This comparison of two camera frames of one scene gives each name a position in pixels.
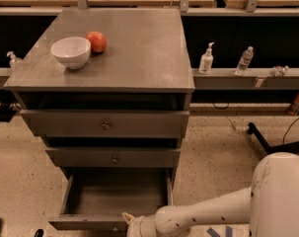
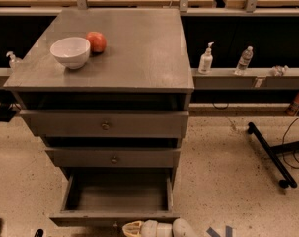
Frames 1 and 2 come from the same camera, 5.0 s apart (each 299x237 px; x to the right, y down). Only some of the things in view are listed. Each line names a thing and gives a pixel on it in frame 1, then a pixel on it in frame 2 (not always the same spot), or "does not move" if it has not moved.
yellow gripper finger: x=128 y=217 to x=132 y=229
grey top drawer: x=101 y=122 does not move
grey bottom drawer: x=98 y=201 does not move
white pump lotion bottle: x=206 y=61 does not move
